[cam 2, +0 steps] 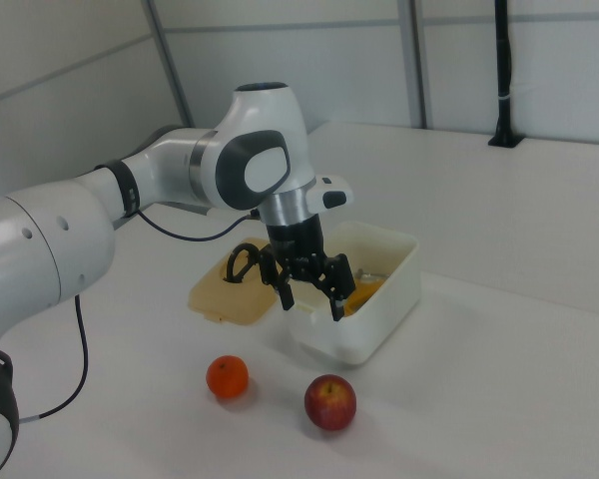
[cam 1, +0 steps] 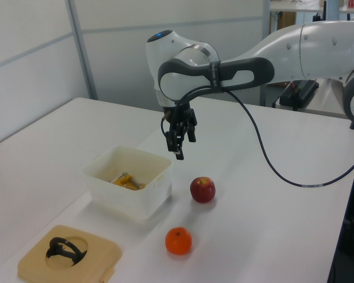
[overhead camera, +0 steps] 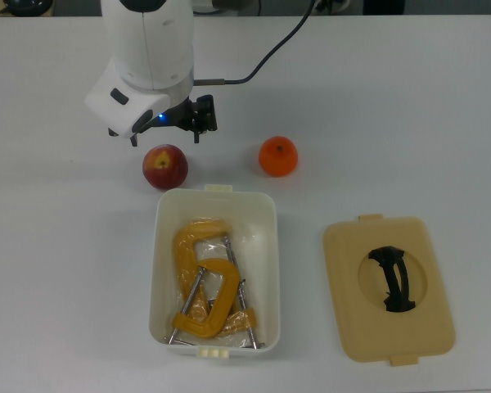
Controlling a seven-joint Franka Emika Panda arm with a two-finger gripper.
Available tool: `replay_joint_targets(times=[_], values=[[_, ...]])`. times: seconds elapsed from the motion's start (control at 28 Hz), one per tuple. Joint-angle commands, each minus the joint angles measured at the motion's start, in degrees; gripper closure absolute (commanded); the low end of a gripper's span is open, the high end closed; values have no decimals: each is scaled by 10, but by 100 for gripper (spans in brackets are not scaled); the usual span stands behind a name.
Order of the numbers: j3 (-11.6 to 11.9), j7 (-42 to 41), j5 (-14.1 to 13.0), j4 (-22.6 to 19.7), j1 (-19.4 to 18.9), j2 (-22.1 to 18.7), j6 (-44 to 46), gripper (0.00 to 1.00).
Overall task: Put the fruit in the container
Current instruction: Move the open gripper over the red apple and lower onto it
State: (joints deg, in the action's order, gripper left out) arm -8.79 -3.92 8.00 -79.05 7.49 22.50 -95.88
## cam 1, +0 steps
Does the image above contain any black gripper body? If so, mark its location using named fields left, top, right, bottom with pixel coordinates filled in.
left=162, top=105, right=198, bottom=127

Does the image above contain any red toy apple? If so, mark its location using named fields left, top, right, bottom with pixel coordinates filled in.
left=189, top=176, right=217, bottom=204

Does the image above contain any white plastic container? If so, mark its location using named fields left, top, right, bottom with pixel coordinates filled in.
left=82, top=144, right=173, bottom=222

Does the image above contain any orange toy fruit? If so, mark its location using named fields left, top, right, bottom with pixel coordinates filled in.
left=165, top=226, right=193, bottom=255

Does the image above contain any yellow metal tool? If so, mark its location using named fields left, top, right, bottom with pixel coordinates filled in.
left=108, top=172, right=147, bottom=191

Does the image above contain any black electronic device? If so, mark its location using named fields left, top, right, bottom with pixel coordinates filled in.
left=279, top=78, right=320, bottom=111

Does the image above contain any black curved plastic part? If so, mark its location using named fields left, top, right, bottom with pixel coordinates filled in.
left=46, top=237, right=88, bottom=267

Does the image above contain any beige plastic lid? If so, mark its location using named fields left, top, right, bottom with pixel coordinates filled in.
left=17, top=225, right=123, bottom=283

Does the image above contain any black cable strap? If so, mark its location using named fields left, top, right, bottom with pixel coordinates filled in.
left=208, top=60, right=225, bottom=93

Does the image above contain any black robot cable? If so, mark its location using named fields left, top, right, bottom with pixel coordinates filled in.
left=160, top=84, right=354, bottom=189

